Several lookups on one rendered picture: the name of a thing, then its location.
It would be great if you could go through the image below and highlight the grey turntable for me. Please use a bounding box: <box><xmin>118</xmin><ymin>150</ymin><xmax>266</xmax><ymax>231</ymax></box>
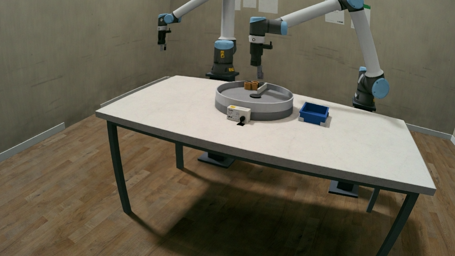
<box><xmin>214</xmin><ymin>80</ymin><xmax>295</xmax><ymax>122</ymax></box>

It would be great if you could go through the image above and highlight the blue crate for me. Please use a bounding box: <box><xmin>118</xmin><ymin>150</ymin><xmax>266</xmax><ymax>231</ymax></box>
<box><xmin>298</xmin><ymin>102</ymin><xmax>330</xmax><ymax>126</ymax></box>

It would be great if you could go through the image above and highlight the white control box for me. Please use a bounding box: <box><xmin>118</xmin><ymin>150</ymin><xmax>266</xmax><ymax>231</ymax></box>
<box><xmin>226</xmin><ymin>104</ymin><xmax>252</xmax><ymax>127</ymax></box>

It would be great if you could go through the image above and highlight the white table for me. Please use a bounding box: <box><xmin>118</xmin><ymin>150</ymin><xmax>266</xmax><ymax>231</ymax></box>
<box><xmin>95</xmin><ymin>74</ymin><xmax>437</xmax><ymax>256</ymax></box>

